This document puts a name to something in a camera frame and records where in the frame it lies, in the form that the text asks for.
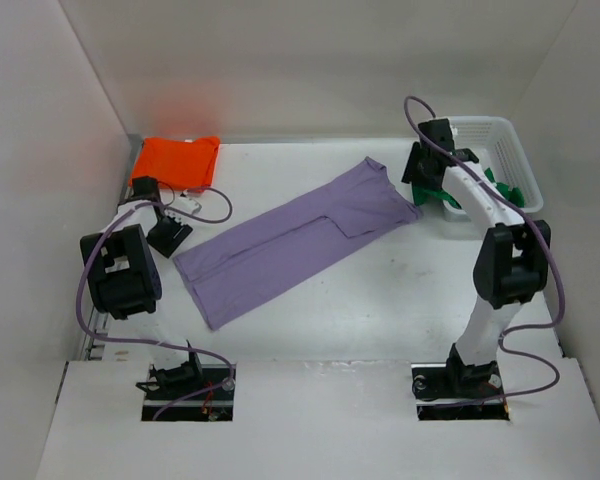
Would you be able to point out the white plastic bin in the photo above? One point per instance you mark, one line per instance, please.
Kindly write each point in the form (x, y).
(495, 143)

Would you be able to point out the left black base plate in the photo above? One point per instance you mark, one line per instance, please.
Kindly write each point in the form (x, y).
(210, 406)

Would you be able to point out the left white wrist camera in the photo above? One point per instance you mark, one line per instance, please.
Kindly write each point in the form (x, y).
(187, 203)

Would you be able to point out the green t-shirt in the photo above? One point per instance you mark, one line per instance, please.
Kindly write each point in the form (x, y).
(512, 194)

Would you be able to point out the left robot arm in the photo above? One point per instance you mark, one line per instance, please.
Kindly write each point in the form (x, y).
(124, 281)

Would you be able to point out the aluminium rail left edge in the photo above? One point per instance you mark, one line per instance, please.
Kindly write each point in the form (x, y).
(89, 349)

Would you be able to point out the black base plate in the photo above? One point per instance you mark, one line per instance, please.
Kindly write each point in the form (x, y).
(444, 395)
(210, 406)

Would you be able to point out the lavender t-shirt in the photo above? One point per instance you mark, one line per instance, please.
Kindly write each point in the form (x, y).
(258, 260)

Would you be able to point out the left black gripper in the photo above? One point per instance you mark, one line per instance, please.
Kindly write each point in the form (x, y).
(167, 246)

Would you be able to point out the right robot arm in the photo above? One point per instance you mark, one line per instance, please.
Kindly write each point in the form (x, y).
(510, 269)

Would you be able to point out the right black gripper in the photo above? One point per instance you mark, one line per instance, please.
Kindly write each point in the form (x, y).
(410, 174)

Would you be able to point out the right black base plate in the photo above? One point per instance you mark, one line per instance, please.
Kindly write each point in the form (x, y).
(444, 395)

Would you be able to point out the orange t-shirt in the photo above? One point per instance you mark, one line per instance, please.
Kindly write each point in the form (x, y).
(182, 165)

